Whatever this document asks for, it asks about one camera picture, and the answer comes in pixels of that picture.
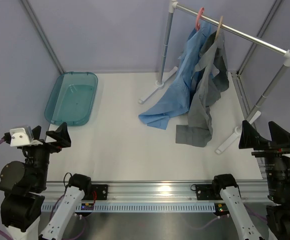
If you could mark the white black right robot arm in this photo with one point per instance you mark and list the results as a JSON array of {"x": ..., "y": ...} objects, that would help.
[{"x": 277, "y": 171}]

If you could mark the blue shirt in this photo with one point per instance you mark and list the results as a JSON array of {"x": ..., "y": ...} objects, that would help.
[{"x": 176, "y": 99}]

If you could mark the white metal clothes rack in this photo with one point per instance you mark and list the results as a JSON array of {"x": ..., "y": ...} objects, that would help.
[{"x": 252, "y": 114}]

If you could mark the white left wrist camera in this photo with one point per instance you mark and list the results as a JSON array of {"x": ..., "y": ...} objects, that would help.
[{"x": 23, "y": 136}]

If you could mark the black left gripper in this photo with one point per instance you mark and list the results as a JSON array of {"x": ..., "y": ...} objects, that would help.
[{"x": 61, "y": 135}]

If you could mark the teal plastic bin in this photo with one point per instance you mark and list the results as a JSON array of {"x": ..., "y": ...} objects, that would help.
[{"x": 71, "y": 99}]

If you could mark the white slotted cable duct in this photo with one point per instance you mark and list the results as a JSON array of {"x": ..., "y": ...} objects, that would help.
[{"x": 139, "y": 207}]

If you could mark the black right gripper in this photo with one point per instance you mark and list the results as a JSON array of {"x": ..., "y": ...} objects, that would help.
[{"x": 281, "y": 139}]

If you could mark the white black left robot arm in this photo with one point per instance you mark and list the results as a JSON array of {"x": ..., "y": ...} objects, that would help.
[{"x": 23, "y": 182}]

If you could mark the grey shirt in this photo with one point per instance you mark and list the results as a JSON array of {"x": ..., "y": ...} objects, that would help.
[{"x": 209, "y": 79}]

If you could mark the aluminium mounting rail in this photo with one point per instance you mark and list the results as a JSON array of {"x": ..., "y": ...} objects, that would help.
[{"x": 251, "y": 191}]

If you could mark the pink plastic hanger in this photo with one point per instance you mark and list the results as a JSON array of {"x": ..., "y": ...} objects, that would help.
[{"x": 198, "y": 17}]

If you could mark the beige wooden hanger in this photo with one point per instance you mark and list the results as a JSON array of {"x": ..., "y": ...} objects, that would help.
[{"x": 218, "y": 28}]

